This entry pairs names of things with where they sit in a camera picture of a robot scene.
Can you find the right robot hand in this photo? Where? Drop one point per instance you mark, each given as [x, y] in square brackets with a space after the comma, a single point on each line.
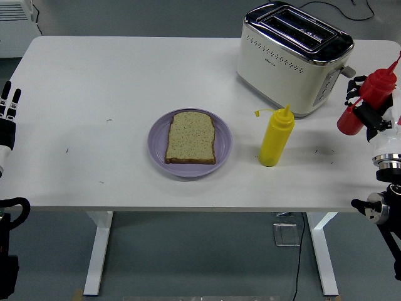
[387, 138]

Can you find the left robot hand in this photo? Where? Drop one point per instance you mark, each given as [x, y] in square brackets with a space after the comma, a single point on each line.
[7, 131]

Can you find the red squeeze bottle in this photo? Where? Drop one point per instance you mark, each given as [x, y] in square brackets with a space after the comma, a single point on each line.
[377, 86]

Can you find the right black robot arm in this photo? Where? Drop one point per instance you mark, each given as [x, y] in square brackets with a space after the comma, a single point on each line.
[388, 210]

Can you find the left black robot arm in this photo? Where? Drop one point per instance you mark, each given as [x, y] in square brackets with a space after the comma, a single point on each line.
[6, 238]

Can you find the slice of bread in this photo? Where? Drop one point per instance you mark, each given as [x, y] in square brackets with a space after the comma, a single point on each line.
[191, 138]

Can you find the white radiator heater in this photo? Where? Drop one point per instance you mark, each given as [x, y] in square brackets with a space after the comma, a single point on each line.
[14, 28]

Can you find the yellow squeeze bottle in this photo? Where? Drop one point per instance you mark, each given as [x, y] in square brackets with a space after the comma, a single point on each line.
[275, 138]

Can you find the cream and chrome toaster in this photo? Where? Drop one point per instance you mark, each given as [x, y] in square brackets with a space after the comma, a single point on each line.
[282, 72]

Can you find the white table leg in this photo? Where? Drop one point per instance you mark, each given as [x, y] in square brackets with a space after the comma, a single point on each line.
[322, 251]
[97, 251]

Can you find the metal floor socket plate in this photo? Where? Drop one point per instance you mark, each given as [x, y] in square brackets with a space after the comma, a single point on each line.
[285, 234]

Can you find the purple plate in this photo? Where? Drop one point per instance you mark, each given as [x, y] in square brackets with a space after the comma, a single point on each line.
[156, 141]

